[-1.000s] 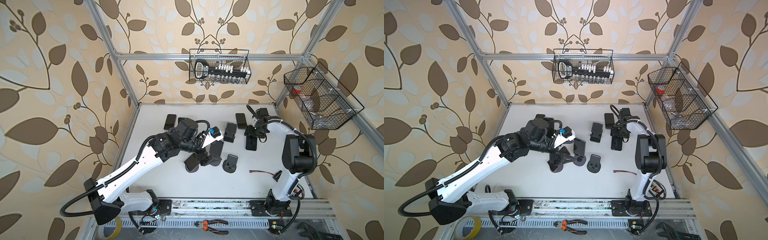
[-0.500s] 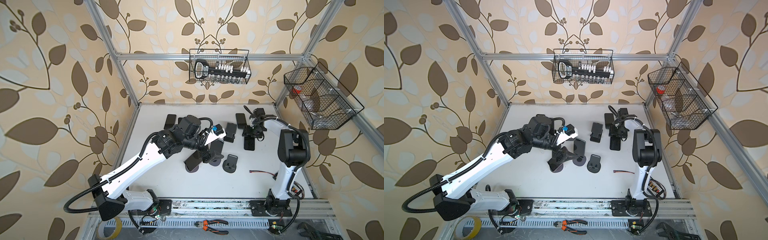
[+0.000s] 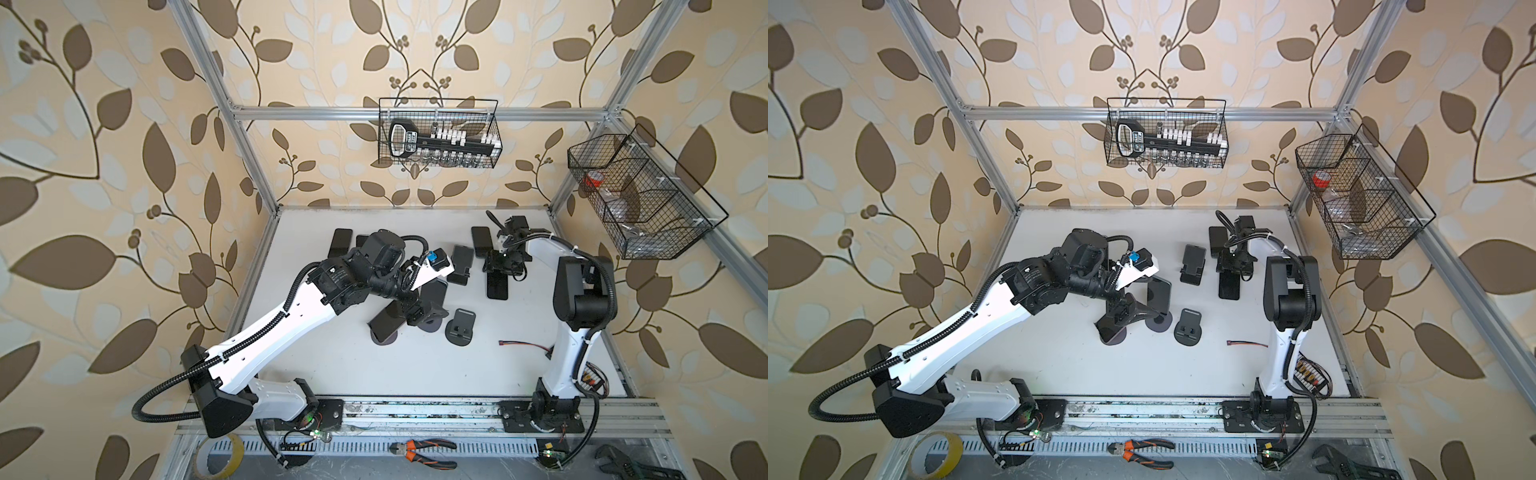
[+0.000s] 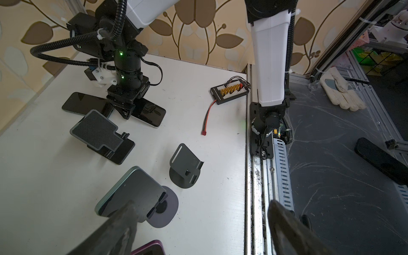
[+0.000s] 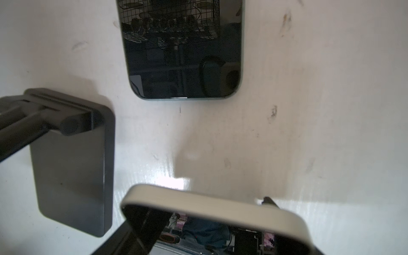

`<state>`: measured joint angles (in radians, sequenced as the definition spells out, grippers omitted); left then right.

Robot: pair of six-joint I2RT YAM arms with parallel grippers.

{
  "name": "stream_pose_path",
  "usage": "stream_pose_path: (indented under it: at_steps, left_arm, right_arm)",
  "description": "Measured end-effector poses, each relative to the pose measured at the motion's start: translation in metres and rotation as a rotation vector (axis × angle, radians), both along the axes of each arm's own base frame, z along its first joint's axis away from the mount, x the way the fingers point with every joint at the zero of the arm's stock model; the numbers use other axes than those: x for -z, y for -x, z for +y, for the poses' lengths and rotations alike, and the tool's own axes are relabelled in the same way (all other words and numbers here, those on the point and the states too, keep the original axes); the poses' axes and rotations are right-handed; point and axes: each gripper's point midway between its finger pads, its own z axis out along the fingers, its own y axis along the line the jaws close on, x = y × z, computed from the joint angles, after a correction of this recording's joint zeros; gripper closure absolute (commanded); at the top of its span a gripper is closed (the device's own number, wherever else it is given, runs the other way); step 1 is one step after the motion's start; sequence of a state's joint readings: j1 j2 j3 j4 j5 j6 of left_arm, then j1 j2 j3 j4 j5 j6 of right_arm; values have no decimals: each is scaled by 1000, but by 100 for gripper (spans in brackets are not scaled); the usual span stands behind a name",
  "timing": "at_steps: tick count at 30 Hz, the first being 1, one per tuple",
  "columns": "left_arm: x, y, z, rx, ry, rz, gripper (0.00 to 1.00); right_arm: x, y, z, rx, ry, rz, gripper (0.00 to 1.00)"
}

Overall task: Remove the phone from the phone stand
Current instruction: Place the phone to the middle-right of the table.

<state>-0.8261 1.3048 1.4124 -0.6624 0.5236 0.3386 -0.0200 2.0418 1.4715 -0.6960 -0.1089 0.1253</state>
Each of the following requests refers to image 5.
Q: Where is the black rectangular stand back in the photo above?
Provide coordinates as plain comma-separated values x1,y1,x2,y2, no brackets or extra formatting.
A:
1,88,115,237

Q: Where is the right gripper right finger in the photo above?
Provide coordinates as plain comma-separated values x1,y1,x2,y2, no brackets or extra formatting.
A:
261,197,279,209

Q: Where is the silver phone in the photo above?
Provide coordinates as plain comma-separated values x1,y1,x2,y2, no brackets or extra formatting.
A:
121,184,316,255

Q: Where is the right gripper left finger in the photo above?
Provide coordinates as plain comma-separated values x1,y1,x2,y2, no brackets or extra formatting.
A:
92,219,149,255

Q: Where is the green phone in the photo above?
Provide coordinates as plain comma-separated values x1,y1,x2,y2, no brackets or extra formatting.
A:
117,0,245,100

